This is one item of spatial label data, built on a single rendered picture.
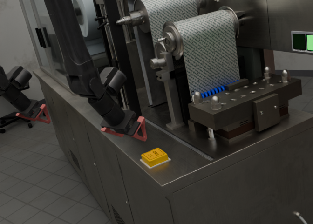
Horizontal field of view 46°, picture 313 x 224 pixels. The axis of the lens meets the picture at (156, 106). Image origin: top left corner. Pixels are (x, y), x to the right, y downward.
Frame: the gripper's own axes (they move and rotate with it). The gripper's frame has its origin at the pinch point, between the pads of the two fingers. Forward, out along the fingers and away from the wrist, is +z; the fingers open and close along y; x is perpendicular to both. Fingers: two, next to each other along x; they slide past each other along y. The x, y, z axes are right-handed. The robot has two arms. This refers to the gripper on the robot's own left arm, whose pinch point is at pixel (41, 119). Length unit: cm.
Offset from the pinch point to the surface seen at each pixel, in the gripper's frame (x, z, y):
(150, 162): 1, 14, -49
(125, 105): -31.4, 30.3, -3.1
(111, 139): -7.7, 21.2, -18.0
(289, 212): -13, 64, -79
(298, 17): -59, 8, -83
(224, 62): -48, 18, -55
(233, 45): -55, 16, -57
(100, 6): -54, -11, -3
